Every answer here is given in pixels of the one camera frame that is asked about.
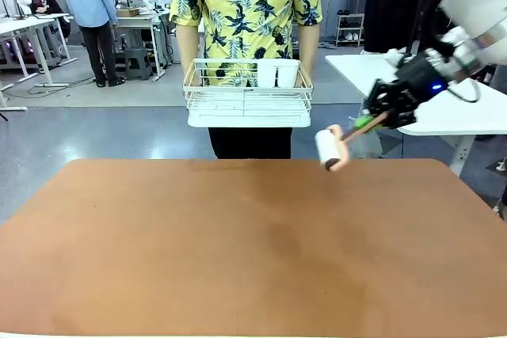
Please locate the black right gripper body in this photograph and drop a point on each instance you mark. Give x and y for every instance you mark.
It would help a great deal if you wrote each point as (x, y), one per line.
(421, 78)

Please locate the person's left forearm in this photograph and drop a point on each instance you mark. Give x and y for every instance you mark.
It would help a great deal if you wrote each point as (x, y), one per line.
(309, 47)

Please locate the brown cardboard box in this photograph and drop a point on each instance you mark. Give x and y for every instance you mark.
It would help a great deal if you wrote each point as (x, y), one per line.
(128, 12)

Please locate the yellow pineapple print shirt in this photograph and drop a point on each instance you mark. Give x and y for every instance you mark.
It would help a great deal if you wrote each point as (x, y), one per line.
(245, 13)

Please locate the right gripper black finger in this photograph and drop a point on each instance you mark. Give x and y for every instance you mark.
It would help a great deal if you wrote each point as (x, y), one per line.
(400, 116)
(384, 96)

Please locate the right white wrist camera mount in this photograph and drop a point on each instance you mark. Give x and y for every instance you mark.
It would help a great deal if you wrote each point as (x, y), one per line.
(396, 57)

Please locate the person's right forearm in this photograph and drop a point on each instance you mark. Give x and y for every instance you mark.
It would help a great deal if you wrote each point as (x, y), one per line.
(188, 45)

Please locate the white shoe rack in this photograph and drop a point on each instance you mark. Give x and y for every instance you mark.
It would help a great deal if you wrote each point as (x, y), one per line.
(350, 31)

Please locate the grey plastic step stool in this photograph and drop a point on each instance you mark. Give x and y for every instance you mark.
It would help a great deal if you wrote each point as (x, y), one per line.
(138, 63)

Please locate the seated man in black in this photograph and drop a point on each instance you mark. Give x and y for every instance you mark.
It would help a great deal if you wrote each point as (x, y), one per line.
(45, 1)

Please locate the white side table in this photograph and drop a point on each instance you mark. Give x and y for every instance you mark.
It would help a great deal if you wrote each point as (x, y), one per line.
(455, 114)

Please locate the white plastic cutlery holder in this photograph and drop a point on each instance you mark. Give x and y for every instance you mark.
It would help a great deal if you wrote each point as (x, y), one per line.
(278, 73)

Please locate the black trousers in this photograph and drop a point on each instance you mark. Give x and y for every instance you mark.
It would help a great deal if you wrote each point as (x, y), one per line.
(249, 142)

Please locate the person's left hand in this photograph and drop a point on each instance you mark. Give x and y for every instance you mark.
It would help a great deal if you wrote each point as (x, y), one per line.
(304, 77)

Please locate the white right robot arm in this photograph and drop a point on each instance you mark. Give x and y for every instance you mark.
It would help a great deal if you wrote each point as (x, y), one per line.
(481, 1)

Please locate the black hanging garment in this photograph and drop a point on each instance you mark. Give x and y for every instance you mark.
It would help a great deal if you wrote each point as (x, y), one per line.
(392, 1)

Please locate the man in blue shirt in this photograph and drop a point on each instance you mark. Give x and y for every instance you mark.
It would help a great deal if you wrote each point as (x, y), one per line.
(91, 1)

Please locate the person's right hand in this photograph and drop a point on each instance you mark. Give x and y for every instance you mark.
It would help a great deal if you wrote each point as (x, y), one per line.
(193, 76)

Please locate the white desk with box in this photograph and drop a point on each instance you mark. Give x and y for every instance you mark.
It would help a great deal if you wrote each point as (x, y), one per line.
(138, 23)

